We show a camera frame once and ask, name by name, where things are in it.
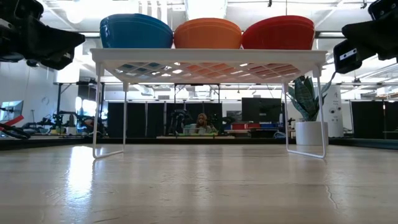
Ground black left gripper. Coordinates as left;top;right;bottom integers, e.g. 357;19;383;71
0;0;86;71

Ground orange mini bowl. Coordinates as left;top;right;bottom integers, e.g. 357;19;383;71
173;20;243;50
175;17;241;22

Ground black metal table frame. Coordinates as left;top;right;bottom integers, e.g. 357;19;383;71
0;136;398;152

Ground black background robot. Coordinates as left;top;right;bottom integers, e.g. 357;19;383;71
169;108;193;136

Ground red storage bin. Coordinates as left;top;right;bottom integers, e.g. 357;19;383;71
231;123;261;130

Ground blue mini bowl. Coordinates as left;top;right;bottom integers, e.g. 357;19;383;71
99;15;174;49
101;13;170;19

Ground person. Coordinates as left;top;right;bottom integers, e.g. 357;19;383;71
194;113;218;135

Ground white wire rack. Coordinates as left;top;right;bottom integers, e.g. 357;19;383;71
90;48;328;160

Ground potted plant in white pot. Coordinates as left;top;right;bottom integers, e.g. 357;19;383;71
287;75;332;146

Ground black monitor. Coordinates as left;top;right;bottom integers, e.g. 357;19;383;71
241;97;282;123

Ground white cylindrical column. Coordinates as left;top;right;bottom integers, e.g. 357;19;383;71
323;85;345;139

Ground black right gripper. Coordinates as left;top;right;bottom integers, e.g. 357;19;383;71
333;0;398;75

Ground dark partition panels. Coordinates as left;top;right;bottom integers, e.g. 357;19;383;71
107;101;223;138
350;100;398;140

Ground grey computer monitor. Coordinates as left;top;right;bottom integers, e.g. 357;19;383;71
0;100;24;123

